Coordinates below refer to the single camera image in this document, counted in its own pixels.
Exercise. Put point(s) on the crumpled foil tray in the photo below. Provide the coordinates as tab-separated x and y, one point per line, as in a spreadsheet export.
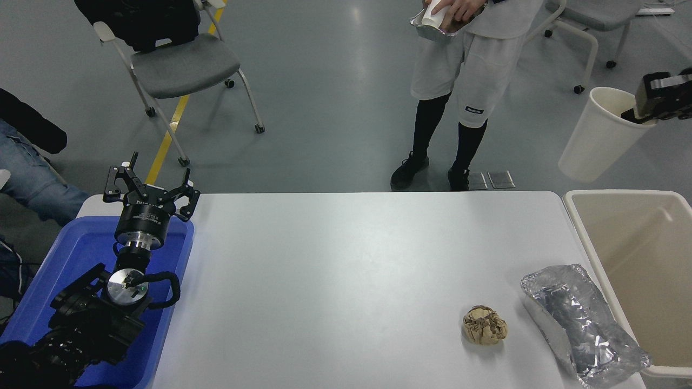
578	319

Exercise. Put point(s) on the white power strip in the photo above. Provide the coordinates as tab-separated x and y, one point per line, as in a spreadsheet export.
655	11

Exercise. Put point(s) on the standing person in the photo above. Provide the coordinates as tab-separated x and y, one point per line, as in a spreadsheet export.
470	70

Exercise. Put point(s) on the seated person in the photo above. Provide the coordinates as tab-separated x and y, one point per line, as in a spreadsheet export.
32	173

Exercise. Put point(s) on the grey wheeled chair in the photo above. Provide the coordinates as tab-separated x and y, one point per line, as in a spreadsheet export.
184	65
589	13

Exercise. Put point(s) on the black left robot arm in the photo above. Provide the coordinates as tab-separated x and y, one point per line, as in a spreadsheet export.
86	324

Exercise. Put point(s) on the black jacket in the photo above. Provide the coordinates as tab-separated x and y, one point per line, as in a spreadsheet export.
140	21

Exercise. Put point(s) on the foil tray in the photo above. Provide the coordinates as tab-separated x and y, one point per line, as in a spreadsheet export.
578	319
432	29

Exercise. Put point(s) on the white paper cup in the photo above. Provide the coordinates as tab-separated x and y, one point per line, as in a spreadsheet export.
594	140
432	16

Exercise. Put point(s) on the standing person's left hand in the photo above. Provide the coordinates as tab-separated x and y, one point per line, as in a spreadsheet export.
465	9

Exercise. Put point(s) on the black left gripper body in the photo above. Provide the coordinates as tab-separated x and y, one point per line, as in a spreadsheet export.
143	216

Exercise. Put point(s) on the large pale bin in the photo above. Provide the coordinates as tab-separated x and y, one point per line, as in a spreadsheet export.
649	270

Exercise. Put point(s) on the blue plastic tray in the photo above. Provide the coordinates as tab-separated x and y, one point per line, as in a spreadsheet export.
65	254

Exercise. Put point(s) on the crumpled tan paper ball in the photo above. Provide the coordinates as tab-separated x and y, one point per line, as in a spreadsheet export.
485	325

